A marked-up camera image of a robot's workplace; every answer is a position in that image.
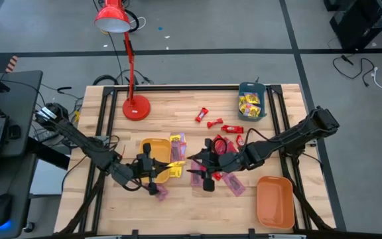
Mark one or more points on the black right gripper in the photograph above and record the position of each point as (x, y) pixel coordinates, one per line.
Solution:
(227, 161)

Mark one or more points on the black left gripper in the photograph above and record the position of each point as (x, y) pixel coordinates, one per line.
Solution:
(146, 169)

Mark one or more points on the red candy pack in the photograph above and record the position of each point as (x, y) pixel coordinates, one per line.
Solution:
(232, 145)
(220, 146)

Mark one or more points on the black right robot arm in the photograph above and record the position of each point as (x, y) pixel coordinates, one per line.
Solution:
(290, 137)

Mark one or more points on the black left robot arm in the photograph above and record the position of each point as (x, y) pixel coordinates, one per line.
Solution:
(85, 146)

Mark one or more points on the yellow plastic bin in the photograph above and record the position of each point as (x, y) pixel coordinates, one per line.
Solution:
(161, 149)

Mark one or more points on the red desk lamp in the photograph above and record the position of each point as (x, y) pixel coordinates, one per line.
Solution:
(136, 108)

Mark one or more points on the orange plastic bin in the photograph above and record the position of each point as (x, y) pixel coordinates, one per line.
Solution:
(275, 202)

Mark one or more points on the teal plastic bin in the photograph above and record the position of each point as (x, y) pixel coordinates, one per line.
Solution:
(252, 85)

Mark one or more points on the white flat panel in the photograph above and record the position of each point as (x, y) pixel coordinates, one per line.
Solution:
(48, 179)

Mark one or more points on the black side desk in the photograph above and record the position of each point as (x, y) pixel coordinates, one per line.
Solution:
(22, 99)

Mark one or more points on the black computer mouse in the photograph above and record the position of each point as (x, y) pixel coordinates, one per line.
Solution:
(1, 207)

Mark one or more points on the black computer case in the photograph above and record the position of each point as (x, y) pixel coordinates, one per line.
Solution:
(360, 26)

